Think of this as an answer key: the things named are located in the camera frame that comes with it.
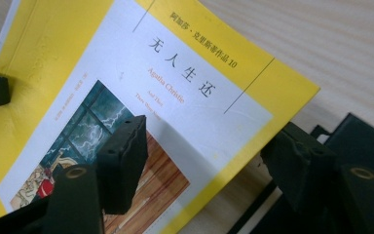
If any black hardcover book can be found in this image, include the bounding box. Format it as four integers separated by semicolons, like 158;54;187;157
227;111;374;234

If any yellow book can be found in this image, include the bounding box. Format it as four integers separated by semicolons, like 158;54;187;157
0;0;321;234

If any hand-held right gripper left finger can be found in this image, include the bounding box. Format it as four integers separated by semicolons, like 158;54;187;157
95;114;150;216

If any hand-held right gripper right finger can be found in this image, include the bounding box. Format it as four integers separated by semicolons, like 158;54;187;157
260;121;340;214

